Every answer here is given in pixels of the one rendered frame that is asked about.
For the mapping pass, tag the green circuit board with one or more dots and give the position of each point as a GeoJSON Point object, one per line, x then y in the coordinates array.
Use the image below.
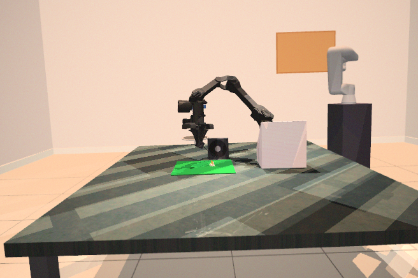
{"type": "Point", "coordinates": [208, 167]}

